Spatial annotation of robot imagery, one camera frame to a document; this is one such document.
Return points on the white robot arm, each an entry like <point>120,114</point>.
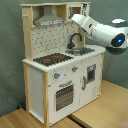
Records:
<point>114,35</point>

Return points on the wooden toy kitchen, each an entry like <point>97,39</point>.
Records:
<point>40,84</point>

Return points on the right oven knob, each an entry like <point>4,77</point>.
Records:
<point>74,69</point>

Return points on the oven knob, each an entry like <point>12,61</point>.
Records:
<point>56,75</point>
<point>74,69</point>

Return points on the left oven knob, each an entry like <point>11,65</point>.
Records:
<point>56,75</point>

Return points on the black stove top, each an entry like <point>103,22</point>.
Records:
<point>52,59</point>

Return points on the metal toy sink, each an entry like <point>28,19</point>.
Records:
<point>79,51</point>

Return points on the black toy faucet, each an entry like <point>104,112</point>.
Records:
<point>72,41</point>

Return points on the white cupboard door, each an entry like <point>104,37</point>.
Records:
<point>90,79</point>

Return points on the oven door with window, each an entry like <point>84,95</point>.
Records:
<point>64,96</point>

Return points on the grey range hood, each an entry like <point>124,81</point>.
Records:
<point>48,18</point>

